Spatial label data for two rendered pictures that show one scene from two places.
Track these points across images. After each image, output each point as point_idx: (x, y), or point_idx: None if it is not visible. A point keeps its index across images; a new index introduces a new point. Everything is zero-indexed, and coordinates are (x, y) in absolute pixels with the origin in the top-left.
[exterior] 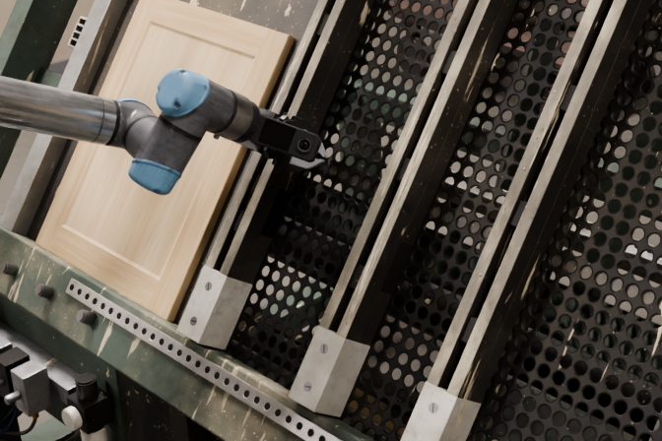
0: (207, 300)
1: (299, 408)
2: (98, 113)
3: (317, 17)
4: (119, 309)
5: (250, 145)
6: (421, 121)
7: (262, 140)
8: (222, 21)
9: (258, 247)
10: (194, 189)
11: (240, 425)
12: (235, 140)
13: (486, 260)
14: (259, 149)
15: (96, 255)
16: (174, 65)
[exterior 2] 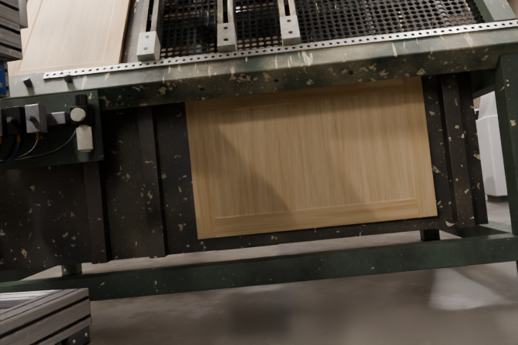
0: (149, 40)
1: (222, 52)
2: None
3: None
4: (89, 68)
5: None
6: None
7: None
8: None
9: (159, 29)
10: (106, 31)
11: (194, 70)
12: None
13: None
14: None
15: (51, 70)
16: (67, 5)
